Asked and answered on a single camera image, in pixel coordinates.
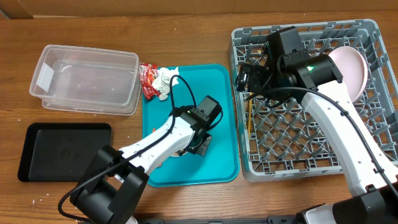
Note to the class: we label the grey dishwasher rack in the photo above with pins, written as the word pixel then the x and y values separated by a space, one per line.
pixel 286 143

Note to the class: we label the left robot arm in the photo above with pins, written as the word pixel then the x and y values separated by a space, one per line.
pixel 112 185

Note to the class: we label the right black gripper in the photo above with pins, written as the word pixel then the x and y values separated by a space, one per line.
pixel 258 76

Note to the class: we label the black plastic tray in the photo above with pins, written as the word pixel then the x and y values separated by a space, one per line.
pixel 60 152

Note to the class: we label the bowl with food scraps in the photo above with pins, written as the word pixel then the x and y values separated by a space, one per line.
pixel 179 153

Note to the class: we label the crumpled white napkin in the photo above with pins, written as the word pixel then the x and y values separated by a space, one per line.
pixel 162 81

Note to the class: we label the clear plastic bin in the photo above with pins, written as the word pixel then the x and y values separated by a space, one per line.
pixel 88 80

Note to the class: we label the wooden chopstick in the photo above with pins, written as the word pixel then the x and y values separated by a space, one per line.
pixel 249 117

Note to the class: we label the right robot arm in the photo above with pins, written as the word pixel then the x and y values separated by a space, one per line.
pixel 326 86

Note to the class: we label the large pink plate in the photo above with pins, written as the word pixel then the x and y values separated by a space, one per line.
pixel 353 68

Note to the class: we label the red snack wrapper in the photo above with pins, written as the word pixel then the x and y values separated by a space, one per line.
pixel 147 75

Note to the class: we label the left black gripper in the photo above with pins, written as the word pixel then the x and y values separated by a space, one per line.
pixel 200 149

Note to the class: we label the teal serving tray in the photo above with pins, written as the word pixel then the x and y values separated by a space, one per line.
pixel 221 160

